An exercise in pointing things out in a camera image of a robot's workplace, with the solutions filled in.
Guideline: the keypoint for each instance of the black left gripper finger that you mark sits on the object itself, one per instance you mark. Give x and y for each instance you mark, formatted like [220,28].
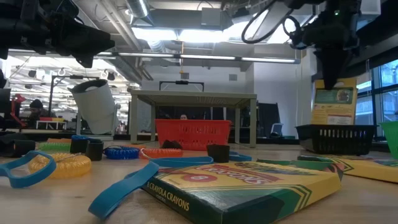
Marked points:
[90,42]
[86,61]

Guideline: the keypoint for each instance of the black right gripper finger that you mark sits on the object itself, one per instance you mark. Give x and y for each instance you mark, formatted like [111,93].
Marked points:
[332,65]

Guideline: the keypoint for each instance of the yellow green Crayola crayon box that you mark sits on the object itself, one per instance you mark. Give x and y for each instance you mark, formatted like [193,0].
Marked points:
[367,168]
[248,189]
[334,109]

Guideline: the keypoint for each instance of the black plastic basket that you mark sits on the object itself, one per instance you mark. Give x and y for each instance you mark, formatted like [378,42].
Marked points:
[335,140]

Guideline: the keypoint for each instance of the red plastic basket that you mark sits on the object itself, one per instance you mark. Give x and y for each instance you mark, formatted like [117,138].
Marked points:
[192,133]

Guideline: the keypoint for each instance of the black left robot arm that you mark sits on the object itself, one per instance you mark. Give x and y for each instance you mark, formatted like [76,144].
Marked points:
[15,28]

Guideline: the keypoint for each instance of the person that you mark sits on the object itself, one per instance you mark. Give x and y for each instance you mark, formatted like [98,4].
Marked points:
[183,117]
[37,109]

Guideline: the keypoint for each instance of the orange rubber band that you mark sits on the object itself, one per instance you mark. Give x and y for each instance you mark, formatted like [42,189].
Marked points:
[59,140]
[133,145]

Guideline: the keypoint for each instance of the blue chair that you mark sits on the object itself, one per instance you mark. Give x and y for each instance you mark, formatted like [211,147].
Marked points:
[276,130]

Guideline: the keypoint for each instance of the pale green mesh shelf riser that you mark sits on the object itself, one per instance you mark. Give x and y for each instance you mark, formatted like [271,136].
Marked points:
[192,98]

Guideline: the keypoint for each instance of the long ceiling light strip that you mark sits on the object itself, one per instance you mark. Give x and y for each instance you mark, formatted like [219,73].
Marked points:
[205,57]

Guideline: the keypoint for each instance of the wide black silicone wristband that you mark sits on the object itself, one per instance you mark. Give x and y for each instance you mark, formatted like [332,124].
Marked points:
[171,145]

